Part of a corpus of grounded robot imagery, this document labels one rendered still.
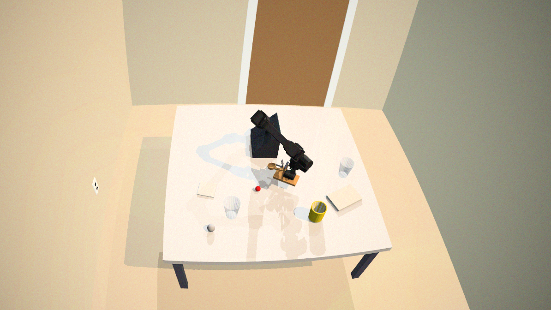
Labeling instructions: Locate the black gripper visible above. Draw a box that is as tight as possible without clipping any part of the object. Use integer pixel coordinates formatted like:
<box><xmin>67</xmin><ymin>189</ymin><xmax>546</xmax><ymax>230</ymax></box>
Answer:
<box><xmin>283</xmin><ymin>158</ymin><xmax>299</xmax><ymax>180</ymax></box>

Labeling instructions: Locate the yellow mug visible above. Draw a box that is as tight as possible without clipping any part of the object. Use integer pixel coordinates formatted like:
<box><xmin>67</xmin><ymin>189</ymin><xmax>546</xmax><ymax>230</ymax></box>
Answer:
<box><xmin>308</xmin><ymin>201</ymin><xmax>327</xmax><ymax>223</ymax></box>

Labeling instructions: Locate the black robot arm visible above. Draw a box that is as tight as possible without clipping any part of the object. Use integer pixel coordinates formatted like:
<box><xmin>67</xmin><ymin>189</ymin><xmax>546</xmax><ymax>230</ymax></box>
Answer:
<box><xmin>250</xmin><ymin>110</ymin><xmax>313</xmax><ymax>173</ymax></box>

